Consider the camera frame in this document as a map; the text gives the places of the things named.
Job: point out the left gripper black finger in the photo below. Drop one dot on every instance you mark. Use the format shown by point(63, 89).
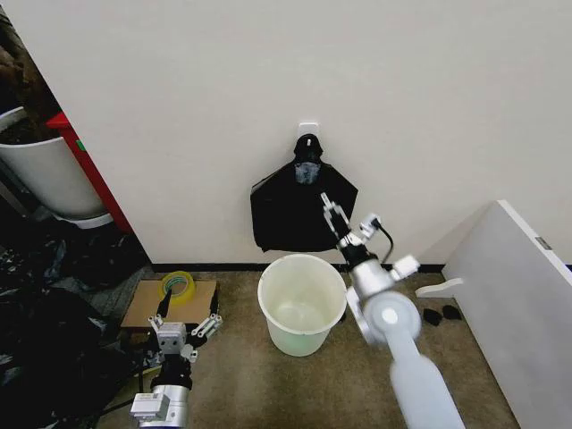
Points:
point(208, 326)
point(164, 306)

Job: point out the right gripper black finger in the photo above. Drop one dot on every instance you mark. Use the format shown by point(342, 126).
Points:
point(330, 216)
point(343, 223)

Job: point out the black garbage bag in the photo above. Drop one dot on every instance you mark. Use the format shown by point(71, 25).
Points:
point(286, 214)

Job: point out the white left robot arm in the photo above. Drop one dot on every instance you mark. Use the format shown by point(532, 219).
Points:
point(175, 402)

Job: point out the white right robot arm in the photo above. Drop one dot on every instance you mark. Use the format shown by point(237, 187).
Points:
point(404, 371)

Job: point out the white plastic trash bin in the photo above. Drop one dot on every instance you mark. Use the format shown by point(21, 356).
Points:
point(295, 333)

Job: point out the large black plastic bag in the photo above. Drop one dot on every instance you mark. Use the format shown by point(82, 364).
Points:
point(49, 353)

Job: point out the brown cardboard sheet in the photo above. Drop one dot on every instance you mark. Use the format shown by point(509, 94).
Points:
point(147, 308)

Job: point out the yellow-green tape roll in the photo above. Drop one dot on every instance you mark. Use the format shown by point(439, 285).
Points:
point(181, 288)

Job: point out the black baseboard strip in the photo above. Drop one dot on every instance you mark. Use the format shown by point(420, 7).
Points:
point(210, 267)

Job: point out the crumpled black plastic sheet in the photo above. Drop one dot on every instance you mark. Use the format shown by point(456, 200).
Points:
point(94, 259)

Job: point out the white curved furniture foot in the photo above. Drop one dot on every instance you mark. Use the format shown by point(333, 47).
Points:
point(440, 287)

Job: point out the small black scrap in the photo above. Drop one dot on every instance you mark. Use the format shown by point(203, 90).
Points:
point(432, 316)
point(451, 312)

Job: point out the white pot saucer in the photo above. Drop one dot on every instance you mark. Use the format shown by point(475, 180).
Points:
point(89, 221)

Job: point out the red cabinet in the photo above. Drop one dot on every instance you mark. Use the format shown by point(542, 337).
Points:
point(96, 179)

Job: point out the large white plant pot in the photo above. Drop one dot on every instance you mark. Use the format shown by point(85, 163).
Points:
point(58, 179)

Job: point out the white board panel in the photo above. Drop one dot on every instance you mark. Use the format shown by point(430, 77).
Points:
point(514, 304)

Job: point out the brown dried plant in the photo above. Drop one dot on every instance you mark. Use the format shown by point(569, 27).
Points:
point(22, 76)

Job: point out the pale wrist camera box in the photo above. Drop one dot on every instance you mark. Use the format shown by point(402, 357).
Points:
point(369, 225)
point(171, 338)

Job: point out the white wall hook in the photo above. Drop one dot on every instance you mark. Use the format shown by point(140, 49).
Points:
point(308, 128)

